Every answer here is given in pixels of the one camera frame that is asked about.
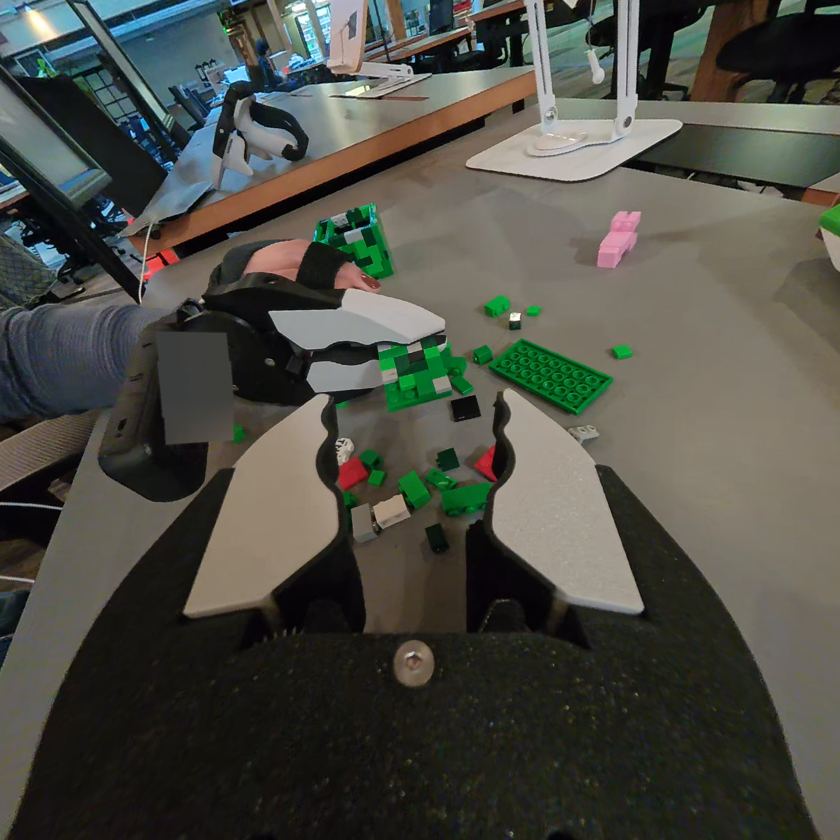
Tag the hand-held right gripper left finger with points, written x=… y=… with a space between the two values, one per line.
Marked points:
x=262 y=525

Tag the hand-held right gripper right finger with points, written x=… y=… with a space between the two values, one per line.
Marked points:
x=558 y=518

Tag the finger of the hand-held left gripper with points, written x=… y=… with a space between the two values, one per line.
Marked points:
x=367 y=318
x=344 y=375

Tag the green checkered brick panel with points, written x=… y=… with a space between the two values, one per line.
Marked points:
x=420 y=380

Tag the person's left forearm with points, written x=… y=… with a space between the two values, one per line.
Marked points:
x=65 y=361

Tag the grey desk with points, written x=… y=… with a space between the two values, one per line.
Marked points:
x=709 y=394

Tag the person's left hand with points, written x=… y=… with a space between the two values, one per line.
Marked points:
x=279 y=259

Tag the green checkered brick cube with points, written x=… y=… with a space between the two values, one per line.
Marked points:
x=358 y=246

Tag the white brick with black print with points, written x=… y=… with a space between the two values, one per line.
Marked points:
x=345 y=451

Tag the light grey holed brick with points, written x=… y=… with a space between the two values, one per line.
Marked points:
x=583 y=433

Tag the long green toy brick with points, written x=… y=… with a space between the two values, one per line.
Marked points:
x=466 y=499

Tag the grey toy brick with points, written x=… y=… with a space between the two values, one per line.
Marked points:
x=364 y=523

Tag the dark green toy brick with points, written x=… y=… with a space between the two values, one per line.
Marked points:
x=447 y=459
x=437 y=538

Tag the black square toy tile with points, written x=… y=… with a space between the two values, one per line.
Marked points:
x=466 y=408

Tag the white toy brick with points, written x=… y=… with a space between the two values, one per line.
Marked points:
x=391 y=512

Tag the large green studded plate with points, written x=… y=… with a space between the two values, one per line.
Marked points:
x=551 y=375

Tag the grey table with wooden edge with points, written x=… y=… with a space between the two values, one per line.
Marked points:
x=367 y=124

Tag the pink toy pig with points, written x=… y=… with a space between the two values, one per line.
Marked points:
x=617 y=246

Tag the white book stand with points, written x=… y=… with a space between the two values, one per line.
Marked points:
x=577 y=154

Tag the black framed screen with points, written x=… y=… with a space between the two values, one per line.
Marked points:
x=39 y=151

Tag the pale tan book stand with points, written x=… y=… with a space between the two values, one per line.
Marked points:
x=344 y=33

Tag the green cardboard toy box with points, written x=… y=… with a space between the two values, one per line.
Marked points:
x=830 y=223

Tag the black office chair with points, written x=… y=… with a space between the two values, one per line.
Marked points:
x=781 y=52

